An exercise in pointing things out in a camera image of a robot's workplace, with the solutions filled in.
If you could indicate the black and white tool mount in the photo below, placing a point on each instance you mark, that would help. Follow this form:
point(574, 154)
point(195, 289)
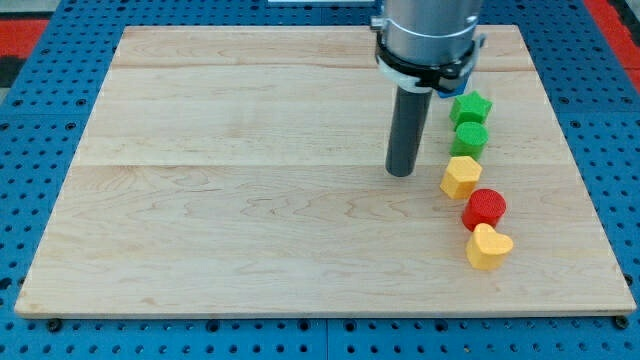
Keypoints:
point(416, 53)

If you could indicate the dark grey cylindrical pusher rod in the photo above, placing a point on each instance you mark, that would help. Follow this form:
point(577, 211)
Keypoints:
point(408, 121)

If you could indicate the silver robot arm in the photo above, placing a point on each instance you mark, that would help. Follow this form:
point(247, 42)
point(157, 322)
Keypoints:
point(431, 8)

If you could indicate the blue block behind arm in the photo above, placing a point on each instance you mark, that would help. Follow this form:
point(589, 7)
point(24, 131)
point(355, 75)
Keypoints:
point(452, 88)

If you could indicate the green circle block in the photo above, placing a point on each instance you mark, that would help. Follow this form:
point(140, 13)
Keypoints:
point(470, 140)

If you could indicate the red circle block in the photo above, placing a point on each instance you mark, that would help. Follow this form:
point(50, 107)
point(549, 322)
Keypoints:
point(484, 206)

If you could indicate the green star block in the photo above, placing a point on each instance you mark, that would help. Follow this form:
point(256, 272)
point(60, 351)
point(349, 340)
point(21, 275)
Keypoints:
point(470, 107)

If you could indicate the yellow hexagon block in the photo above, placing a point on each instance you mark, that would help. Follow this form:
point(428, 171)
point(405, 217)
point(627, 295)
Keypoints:
point(461, 176)

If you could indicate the yellow heart block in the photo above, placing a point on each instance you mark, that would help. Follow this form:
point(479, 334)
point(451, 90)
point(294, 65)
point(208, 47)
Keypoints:
point(487, 249)

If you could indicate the light wooden board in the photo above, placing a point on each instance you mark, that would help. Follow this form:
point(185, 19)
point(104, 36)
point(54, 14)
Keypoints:
point(238, 172)

